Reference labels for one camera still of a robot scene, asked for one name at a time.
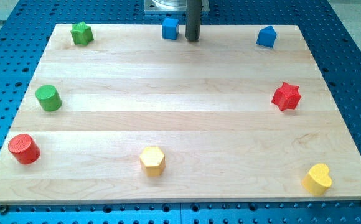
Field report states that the red cylinder block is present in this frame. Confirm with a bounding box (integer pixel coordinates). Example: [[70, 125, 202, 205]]
[[8, 134, 40, 165]]

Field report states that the blue pentagon block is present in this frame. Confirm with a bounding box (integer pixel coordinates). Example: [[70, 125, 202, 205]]
[[256, 26, 277, 48]]

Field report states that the red star block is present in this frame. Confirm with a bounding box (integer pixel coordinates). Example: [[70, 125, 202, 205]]
[[271, 82, 301, 111]]

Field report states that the green star block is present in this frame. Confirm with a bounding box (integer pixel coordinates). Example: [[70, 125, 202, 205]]
[[70, 21, 94, 45]]

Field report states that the blue cube block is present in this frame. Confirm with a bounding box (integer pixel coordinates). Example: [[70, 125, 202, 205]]
[[162, 17, 179, 40]]

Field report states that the green cylinder block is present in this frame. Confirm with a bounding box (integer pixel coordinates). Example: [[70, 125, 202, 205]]
[[35, 85, 62, 112]]

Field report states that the blue perforated metal table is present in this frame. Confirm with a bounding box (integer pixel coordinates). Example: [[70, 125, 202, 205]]
[[0, 0, 361, 223]]

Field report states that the yellow hexagon block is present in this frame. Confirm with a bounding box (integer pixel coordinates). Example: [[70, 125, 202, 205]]
[[139, 146, 166, 177]]

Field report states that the light wooden board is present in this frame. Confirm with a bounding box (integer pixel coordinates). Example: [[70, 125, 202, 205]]
[[0, 24, 361, 205]]

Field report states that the yellow heart block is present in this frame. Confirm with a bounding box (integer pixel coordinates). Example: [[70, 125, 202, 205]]
[[301, 163, 332, 197]]

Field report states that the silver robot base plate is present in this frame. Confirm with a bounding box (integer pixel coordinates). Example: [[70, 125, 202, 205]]
[[143, 0, 210, 13]]

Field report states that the dark cylindrical robot end effector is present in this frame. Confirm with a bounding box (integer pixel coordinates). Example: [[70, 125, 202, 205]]
[[185, 0, 202, 41]]

